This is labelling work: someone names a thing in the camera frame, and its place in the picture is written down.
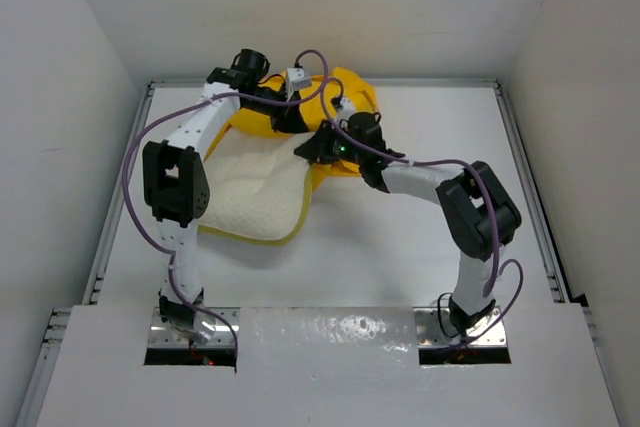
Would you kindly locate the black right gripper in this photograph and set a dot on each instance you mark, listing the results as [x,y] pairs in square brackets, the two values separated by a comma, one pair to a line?
[318,147]

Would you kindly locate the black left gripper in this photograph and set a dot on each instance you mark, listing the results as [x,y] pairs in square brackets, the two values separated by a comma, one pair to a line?
[289,119]

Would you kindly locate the yellow pillowcase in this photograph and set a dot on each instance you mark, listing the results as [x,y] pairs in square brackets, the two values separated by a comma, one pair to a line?
[358,91]

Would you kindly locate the cream quilted pillow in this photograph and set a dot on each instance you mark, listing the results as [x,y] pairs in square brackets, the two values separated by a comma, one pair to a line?
[260,190]

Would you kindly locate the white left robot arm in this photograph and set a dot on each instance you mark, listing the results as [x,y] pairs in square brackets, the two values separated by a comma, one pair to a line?
[176,189]

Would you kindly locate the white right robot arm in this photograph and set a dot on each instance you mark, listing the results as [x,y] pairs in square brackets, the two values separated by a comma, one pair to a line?
[480,215]

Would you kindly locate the white front cover board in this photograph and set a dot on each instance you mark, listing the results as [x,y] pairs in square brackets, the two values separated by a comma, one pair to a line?
[327,367]

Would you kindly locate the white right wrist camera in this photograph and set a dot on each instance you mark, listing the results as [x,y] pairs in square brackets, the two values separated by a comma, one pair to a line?
[344,109]

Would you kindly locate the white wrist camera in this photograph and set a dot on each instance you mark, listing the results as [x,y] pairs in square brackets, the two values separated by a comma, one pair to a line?
[296,79]
[344,109]

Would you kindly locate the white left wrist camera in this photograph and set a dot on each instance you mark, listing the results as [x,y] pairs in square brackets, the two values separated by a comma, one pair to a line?
[296,79]

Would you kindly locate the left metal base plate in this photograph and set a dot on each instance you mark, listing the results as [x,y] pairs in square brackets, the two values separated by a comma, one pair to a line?
[206,332]

